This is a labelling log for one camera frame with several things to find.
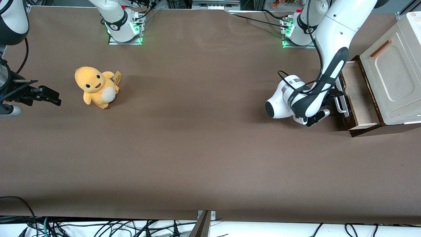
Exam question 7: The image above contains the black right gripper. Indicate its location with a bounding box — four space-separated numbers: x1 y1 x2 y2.
0 71 62 106

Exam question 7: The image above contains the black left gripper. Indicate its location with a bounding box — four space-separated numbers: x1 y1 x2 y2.
322 89 344 108

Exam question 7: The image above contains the white drawer handle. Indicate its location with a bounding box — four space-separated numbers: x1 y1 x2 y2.
334 86 350 118

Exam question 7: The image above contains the dark brown wooden drawer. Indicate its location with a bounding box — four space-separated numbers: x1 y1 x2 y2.
337 59 384 131

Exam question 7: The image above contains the yellow plush toy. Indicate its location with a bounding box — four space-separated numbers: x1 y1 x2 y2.
74 66 120 110

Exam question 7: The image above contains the cream plastic box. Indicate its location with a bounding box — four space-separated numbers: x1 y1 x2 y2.
359 12 421 126

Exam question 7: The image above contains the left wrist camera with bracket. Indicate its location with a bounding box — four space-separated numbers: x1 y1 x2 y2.
306 109 331 127

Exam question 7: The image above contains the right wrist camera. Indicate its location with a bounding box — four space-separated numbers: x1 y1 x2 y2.
0 104 22 117

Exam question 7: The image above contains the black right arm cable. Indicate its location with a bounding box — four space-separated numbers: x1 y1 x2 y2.
16 38 29 74

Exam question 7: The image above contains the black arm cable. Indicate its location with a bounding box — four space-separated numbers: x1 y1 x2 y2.
16 38 29 74
278 0 329 96

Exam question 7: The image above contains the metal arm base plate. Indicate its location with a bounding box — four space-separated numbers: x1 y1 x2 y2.
281 16 318 49
108 10 144 45

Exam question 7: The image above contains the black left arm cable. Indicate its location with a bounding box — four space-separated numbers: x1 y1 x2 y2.
278 0 329 96

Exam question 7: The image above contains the orange bar handle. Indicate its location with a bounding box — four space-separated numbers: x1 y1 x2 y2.
370 40 392 58

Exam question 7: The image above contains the short black cable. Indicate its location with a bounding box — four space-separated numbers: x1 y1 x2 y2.
261 9 290 21

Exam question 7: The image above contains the black looped cable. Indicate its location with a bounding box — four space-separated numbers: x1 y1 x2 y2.
0 196 37 237

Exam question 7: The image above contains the long black cable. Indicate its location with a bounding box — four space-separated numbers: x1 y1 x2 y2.
227 12 290 29

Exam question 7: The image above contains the grey metal rail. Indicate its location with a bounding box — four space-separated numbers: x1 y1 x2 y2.
192 0 240 10

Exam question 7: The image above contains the dark grey post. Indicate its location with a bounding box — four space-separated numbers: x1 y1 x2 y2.
189 211 211 237

